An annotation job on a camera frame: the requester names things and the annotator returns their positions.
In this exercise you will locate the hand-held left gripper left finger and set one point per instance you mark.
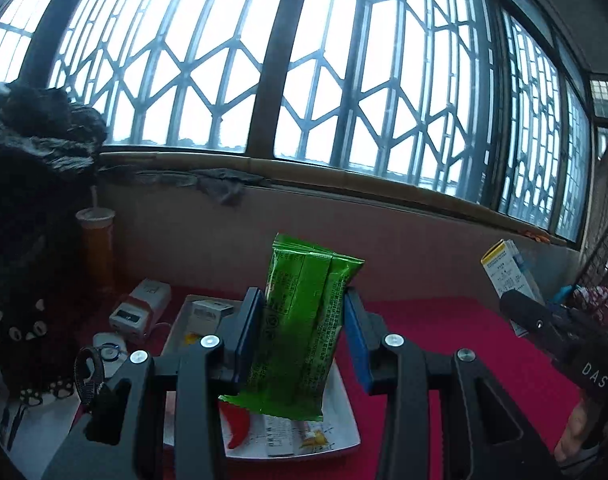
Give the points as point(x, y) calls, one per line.
point(249, 340)

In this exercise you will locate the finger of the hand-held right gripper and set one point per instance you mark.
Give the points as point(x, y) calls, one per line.
point(529, 320)

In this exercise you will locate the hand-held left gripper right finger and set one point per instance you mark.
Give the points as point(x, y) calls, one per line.
point(356, 340)

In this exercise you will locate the small white box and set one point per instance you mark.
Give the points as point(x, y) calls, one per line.
point(211, 310)

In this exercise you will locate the green snack packet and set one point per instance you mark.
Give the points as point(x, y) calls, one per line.
point(299, 320)

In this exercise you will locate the white and yellow box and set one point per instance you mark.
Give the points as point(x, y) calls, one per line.
point(506, 270)

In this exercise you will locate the red chili plush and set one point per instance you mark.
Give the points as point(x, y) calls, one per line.
point(236, 425)

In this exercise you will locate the white cardboard box tray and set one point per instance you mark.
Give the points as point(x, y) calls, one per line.
point(344, 425)

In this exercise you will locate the person's right hand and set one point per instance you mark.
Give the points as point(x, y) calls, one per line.
point(576, 435)

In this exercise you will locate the blue plastic scrap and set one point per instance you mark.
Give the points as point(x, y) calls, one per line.
point(563, 294)

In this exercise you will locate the red and white cloth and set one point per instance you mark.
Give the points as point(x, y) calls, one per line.
point(591, 297)

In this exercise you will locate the red tablecloth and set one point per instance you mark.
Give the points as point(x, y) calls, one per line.
point(459, 320)

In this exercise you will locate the orange peel pieces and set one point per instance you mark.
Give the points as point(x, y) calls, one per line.
point(536, 236)

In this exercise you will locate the white printed sachet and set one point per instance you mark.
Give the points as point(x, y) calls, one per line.
point(294, 435)

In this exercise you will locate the white and red device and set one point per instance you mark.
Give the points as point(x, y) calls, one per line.
point(139, 305)

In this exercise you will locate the white round gadget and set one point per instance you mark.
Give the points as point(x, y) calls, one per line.
point(109, 352)

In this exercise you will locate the grey tape strip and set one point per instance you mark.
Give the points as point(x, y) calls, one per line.
point(219, 185)

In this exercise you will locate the orange cup with straw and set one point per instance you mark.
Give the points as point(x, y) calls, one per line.
point(96, 250)

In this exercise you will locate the black cat print bag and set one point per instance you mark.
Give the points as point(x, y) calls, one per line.
point(29, 330)

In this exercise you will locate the window with metal grille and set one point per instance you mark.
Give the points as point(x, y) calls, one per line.
point(269, 85)

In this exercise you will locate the black plastic bag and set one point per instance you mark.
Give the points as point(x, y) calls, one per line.
point(34, 150)

